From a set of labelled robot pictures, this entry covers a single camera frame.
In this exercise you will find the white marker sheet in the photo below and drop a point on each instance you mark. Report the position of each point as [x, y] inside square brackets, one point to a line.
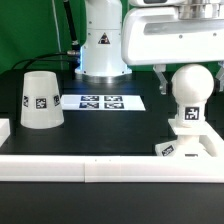
[102, 102]

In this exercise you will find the white right fence rail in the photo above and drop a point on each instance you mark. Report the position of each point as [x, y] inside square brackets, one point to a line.
[212, 142]

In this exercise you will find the white left fence rail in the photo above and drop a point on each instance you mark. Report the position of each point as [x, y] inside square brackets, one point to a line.
[4, 130]

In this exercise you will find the white lamp shade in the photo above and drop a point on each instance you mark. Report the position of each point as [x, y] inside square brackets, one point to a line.
[41, 107]

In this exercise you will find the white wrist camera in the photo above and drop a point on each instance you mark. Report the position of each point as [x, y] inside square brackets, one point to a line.
[151, 3]

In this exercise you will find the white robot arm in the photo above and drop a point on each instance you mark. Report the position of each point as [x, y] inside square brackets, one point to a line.
[101, 55]

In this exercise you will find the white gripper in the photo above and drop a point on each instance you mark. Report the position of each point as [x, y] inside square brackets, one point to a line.
[157, 36]

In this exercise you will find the white front fence rail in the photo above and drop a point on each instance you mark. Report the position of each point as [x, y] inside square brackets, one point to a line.
[89, 169]

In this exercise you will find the white lamp bulb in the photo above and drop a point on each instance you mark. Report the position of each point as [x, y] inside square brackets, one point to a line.
[192, 85]

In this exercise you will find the white lamp base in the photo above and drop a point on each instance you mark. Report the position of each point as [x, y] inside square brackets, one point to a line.
[187, 143]

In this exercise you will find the white fence rail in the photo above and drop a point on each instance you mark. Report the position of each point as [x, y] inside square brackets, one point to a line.
[89, 169]
[212, 142]
[4, 130]

